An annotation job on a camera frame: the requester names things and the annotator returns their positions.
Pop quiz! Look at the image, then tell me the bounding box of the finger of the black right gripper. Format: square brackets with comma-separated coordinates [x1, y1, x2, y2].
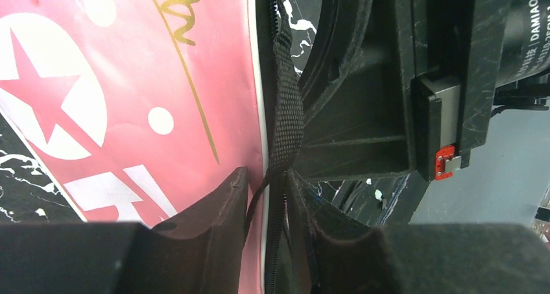
[294, 0, 415, 181]

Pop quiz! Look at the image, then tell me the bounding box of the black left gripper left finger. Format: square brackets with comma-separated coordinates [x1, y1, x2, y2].
[1, 167, 248, 293]

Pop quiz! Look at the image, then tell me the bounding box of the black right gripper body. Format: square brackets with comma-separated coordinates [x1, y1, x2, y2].
[411, 0, 549, 181]

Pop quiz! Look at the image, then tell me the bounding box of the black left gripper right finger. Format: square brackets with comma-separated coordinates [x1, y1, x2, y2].
[287, 171, 549, 293]

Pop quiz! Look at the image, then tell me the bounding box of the pink racket cover bag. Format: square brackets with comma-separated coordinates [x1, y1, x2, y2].
[1, 0, 279, 293]

